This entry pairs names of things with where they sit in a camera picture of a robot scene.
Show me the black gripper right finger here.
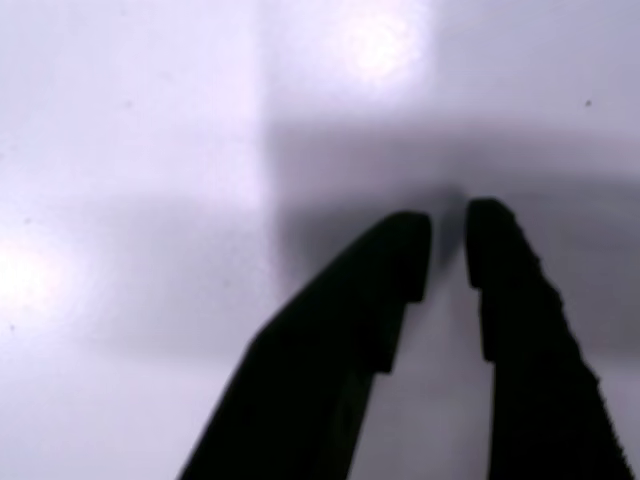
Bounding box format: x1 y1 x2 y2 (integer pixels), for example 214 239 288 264
464 197 640 480

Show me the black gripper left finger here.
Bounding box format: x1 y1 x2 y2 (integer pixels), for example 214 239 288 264
173 210 433 480

